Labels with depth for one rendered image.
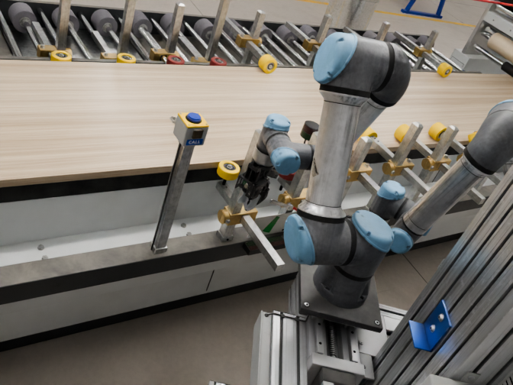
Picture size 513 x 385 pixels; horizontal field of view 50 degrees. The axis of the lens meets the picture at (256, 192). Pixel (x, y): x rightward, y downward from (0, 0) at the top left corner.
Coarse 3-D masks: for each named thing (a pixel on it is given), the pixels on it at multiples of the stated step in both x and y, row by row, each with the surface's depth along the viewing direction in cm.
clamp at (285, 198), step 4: (284, 192) 204; (304, 192) 207; (280, 196) 203; (284, 196) 201; (288, 196) 202; (300, 196) 204; (304, 196) 205; (280, 200) 203; (284, 200) 201; (288, 200) 201; (292, 200) 202; (296, 200) 203; (300, 200) 204; (292, 204) 203; (296, 204) 205
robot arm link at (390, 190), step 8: (384, 184) 168; (392, 184) 169; (400, 184) 170; (384, 192) 167; (392, 192) 166; (400, 192) 166; (376, 200) 170; (384, 200) 168; (392, 200) 167; (400, 200) 167; (376, 208) 171; (384, 208) 169; (392, 208) 168; (384, 216) 171; (392, 216) 170
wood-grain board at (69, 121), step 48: (0, 96) 190; (48, 96) 199; (96, 96) 209; (144, 96) 220; (192, 96) 232; (240, 96) 246; (288, 96) 260; (432, 96) 319; (480, 96) 345; (0, 144) 171; (48, 144) 178; (96, 144) 186; (144, 144) 194; (240, 144) 214; (384, 144) 252; (432, 144) 269
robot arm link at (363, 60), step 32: (320, 64) 123; (352, 64) 118; (384, 64) 121; (352, 96) 120; (320, 128) 126; (352, 128) 124; (320, 160) 125; (320, 192) 126; (288, 224) 131; (320, 224) 125; (320, 256) 127
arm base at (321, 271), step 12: (324, 276) 141; (336, 276) 139; (348, 276) 137; (372, 276) 139; (324, 288) 141; (336, 288) 139; (348, 288) 138; (360, 288) 139; (336, 300) 140; (348, 300) 139; (360, 300) 141
